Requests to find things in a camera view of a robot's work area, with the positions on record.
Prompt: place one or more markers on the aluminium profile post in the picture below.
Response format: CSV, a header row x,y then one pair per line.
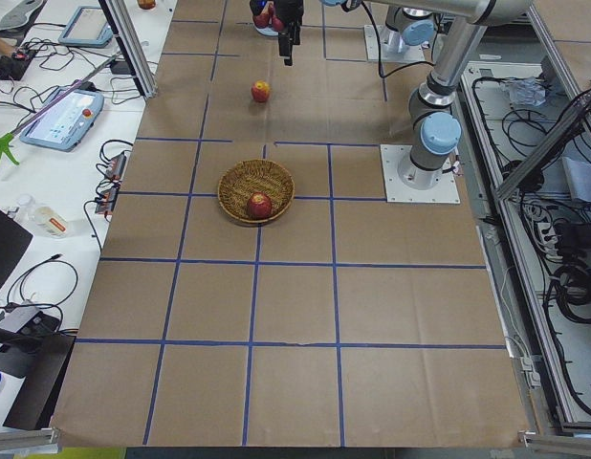
x,y
130,46

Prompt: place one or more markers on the black laptop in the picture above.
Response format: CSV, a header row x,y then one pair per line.
x,y
14,242

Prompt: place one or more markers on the plastic bottle on desk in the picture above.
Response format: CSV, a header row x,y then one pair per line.
x,y
43,215

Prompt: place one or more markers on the white plate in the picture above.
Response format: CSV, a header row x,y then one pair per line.
x,y
267,31

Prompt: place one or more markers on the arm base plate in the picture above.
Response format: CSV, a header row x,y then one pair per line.
x,y
388,46
405,183

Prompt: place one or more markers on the red apple plate lower left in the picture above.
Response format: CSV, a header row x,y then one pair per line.
x,y
263,20

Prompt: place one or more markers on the red yellow apple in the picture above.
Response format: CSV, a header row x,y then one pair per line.
x,y
261,91

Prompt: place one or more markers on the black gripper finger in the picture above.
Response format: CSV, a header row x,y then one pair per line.
x,y
285,46
296,29

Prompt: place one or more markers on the green handled grabber stick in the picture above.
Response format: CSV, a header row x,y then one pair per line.
x,y
62,94

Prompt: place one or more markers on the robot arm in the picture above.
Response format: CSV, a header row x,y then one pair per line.
x,y
407,27
436,131

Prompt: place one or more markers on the dark red apple in basket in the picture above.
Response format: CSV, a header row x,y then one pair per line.
x,y
259,206

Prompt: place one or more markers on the teach pendant tablet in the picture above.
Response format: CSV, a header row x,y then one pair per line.
x,y
64,126
88,27

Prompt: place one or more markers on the teach pendant tablet far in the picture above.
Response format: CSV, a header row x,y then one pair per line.
x,y
88,27

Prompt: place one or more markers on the usb hub device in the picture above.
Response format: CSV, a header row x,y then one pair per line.
x,y
29,321

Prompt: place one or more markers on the aluminium frame rail right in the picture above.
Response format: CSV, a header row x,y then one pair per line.
x,y
568,126

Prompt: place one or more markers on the woven wicker basket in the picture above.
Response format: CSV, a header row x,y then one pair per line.
x,y
257,175

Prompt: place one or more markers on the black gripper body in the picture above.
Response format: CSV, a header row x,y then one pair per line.
x,y
289,11

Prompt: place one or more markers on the teach pendant tablet near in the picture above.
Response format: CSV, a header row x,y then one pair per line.
x,y
64,126

